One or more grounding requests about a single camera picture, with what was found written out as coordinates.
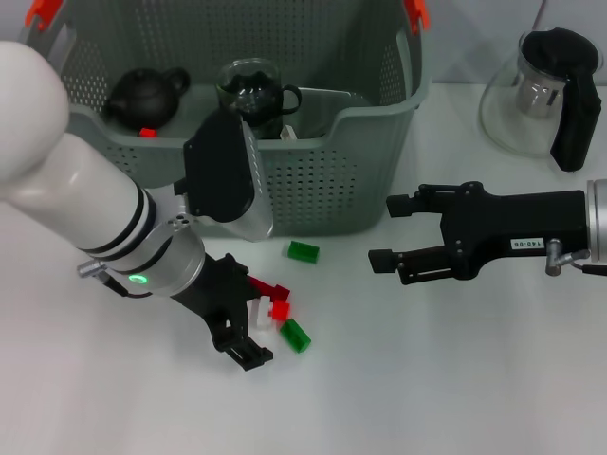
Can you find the black clay teapot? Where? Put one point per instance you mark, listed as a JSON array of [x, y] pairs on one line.
[[142, 99]]

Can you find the small red toy brick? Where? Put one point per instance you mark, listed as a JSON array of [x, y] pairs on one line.
[[281, 310], [148, 133]]

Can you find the white toy brick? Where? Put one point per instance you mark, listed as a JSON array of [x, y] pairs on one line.
[[288, 132], [263, 315]]

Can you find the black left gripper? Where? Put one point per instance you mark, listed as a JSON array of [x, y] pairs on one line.
[[218, 294]]

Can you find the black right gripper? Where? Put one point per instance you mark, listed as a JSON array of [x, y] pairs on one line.
[[512, 223]]

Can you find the dark red toy brick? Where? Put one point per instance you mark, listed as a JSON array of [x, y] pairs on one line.
[[275, 289]]

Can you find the grey perforated plastic storage bin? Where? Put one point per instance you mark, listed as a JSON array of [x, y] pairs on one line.
[[332, 189]]

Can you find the green toy brick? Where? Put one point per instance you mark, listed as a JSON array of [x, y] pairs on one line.
[[303, 251], [295, 335]]

